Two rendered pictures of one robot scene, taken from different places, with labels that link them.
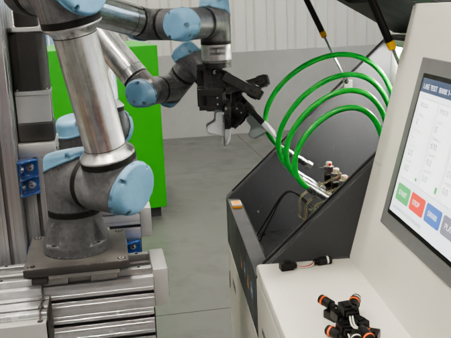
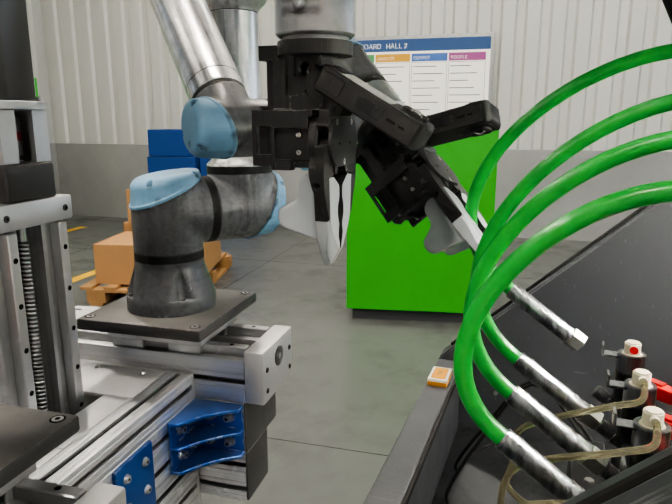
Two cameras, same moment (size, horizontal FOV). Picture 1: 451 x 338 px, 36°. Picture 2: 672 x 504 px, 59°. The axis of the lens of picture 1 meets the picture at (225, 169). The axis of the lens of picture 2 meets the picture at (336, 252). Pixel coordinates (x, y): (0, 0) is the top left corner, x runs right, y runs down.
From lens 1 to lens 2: 1.23 m
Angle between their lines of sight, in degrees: 25
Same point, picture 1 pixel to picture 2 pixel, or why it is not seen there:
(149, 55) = (488, 138)
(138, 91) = (193, 121)
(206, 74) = (279, 71)
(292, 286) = not seen: outside the picture
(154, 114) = (485, 207)
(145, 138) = not seen: hidden behind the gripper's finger
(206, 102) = (271, 146)
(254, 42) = not seen: hidden behind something
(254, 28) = (644, 125)
